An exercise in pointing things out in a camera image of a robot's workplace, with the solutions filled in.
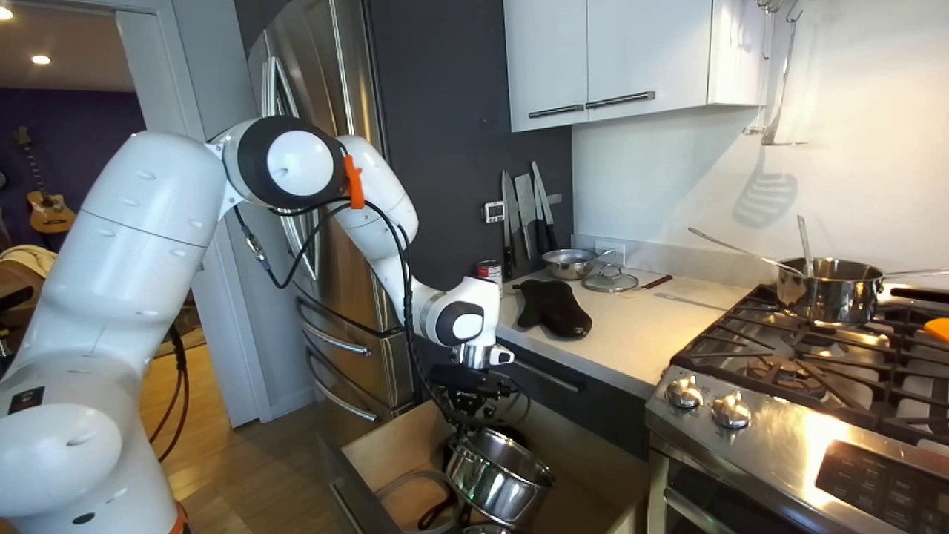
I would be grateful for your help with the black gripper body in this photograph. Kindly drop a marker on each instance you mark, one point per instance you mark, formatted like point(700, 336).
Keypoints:
point(470, 396)

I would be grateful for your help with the silver pot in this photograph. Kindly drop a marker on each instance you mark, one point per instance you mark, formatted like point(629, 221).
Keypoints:
point(495, 474)

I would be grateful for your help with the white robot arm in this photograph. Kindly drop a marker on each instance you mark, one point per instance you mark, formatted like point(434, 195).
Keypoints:
point(73, 445)

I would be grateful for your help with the open grey drawer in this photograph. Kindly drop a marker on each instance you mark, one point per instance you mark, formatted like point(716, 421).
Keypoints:
point(393, 479)

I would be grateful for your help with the closed grey upper drawer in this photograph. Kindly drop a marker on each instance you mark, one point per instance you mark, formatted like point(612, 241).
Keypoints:
point(592, 396)

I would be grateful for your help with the stainless steel gas stove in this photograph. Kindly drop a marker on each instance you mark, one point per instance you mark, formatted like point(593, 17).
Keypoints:
point(780, 425)

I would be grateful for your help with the steel bowl on counter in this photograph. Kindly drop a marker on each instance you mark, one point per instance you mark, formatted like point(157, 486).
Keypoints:
point(568, 264)

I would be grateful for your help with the glass lid on counter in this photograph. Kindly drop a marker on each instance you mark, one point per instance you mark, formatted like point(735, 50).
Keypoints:
point(609, 280)

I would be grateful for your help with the white hanging spatula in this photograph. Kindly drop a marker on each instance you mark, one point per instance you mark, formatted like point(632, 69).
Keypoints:
point(765, 194)

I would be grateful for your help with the stainless steel refrigerator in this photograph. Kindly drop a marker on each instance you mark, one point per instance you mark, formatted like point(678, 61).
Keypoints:
point(316, 61)

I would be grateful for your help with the saucepan on back burner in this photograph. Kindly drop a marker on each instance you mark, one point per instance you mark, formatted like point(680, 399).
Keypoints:
point(844, 290)

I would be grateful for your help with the acoustic guitar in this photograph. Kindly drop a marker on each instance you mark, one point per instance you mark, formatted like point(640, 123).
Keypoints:
point(49, 210)

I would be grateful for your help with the hanging metal utensils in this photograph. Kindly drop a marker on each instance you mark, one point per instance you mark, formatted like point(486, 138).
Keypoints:
point(780, 55)

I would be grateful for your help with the knives on wall rack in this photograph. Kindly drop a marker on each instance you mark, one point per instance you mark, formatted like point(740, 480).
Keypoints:
point(528, 222)

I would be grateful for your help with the white upper wall cabinets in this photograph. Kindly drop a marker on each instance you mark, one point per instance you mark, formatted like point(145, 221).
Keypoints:
point(596, 61)

